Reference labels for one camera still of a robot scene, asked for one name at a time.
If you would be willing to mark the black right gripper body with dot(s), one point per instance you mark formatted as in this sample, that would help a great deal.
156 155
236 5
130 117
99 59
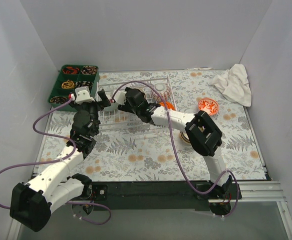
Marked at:
125 107

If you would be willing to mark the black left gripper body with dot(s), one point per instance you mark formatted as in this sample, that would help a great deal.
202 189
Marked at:
95 102

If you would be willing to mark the white wire dish rack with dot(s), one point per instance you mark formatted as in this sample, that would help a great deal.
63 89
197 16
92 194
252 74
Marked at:
117 120

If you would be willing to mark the cream bird pattern bowl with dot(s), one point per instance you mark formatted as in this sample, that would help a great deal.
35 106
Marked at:
184 141

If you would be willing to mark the white bowl red wreath pattern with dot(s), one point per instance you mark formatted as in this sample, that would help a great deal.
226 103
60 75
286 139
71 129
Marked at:
208 105

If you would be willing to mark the olive tan bowl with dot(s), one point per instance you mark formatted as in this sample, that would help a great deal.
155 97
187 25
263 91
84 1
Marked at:
141 90

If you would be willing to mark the black gold pattern bowl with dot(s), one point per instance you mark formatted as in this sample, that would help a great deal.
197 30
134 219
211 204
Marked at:
184 137

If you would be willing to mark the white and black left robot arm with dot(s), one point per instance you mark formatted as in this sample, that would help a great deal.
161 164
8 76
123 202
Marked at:
33 202

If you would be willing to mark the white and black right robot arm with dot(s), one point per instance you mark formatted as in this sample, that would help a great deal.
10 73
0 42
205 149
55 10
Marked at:
202 132

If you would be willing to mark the white red diamond pattern bowl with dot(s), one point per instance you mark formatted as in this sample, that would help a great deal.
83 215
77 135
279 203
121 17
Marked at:
163 92

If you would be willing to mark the dark floral scrunchie middle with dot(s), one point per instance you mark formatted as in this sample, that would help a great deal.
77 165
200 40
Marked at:
88 84

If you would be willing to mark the dark floral scrunchie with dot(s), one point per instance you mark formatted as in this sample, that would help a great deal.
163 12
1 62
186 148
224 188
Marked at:
88 84
89 70

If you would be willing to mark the orange plastic bowl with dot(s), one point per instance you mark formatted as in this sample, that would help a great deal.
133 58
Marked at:
167 104

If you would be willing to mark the dark patterned scrunchie front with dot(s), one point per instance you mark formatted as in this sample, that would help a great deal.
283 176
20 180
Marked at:
58 100

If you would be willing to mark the dark floral scrunchie back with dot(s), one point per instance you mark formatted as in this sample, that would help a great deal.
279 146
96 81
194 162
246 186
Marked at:
89 70

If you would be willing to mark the yellow rubber bands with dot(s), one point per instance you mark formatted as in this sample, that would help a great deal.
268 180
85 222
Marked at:
68 84

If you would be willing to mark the floral patterned table mat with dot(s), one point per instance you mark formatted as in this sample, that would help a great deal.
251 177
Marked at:
151 153

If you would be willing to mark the green compartment organizer tray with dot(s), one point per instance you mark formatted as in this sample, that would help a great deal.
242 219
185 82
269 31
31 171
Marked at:
71 77

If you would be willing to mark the crumpled white cloth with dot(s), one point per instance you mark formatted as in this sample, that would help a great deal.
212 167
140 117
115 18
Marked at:
234 85

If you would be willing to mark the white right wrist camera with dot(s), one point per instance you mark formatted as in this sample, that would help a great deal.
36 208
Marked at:
118 97

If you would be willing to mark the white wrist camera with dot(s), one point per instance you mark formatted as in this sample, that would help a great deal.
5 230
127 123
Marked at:
118 97
81 95

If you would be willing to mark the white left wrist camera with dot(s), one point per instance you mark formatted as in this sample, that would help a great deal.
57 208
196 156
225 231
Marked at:
81 95

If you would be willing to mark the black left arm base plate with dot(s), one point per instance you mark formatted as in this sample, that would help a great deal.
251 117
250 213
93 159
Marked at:
98 193

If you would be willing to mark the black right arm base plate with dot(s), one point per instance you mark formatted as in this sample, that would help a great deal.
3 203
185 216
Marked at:
218 192

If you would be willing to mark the aluminium frame rail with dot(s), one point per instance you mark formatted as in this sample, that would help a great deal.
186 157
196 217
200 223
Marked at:
170 210

